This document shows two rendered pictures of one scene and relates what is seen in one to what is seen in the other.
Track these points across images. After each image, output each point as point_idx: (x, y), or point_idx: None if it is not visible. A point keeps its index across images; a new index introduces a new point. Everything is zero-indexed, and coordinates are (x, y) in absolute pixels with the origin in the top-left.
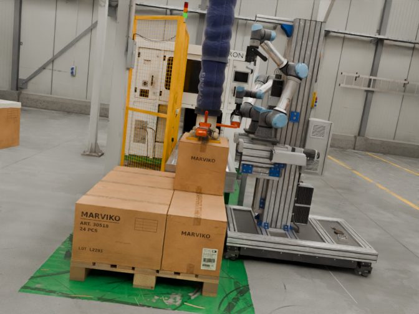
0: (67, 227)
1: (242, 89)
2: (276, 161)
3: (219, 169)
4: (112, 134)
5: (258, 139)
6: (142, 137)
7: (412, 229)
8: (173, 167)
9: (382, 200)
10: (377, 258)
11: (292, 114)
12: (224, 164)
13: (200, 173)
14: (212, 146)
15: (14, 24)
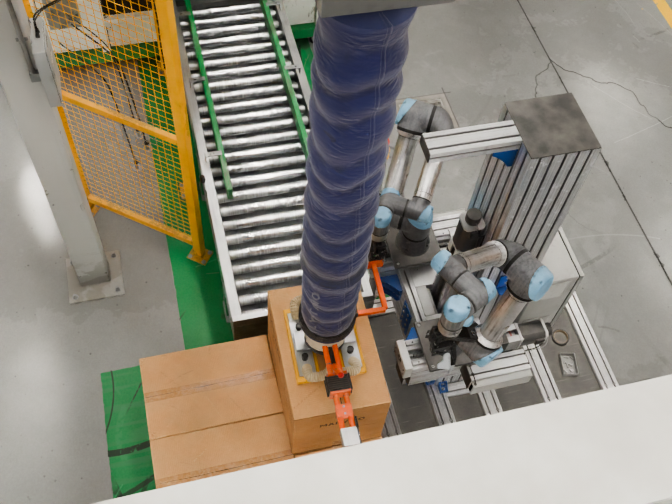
0: (95, 475)
1: (386, 223)
2: (478, 392)
3: (373, 421)
4: (66, 211)
5: (443, 369)
6: (71, 16)
7: (671, 165)
8: (250, 321)
9: (616, 22)
10: (615, 334)
11: (502, 280)
12: (381, 416)
13: (338, 432)
14: (359, 409)
15: None
